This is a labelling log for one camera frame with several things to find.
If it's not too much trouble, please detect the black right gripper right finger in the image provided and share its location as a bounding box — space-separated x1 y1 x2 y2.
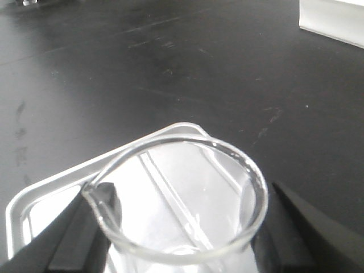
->
252 182 363 272

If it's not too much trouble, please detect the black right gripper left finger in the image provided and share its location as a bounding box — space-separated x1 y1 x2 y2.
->
1 193 110 272

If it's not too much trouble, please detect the clear glass beaker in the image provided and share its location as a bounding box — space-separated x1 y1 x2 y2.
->
82 134 268 272

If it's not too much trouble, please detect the white box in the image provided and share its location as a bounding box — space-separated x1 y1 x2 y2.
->
299 0 363 48

